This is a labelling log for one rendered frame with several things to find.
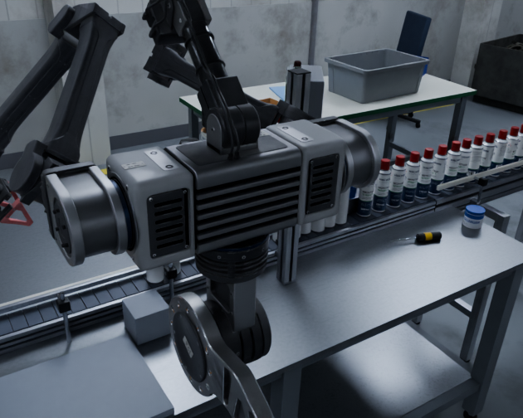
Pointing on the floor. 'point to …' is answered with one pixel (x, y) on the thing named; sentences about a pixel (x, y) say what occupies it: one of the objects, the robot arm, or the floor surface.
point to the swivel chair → (413, 43)
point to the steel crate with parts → (509, 74)
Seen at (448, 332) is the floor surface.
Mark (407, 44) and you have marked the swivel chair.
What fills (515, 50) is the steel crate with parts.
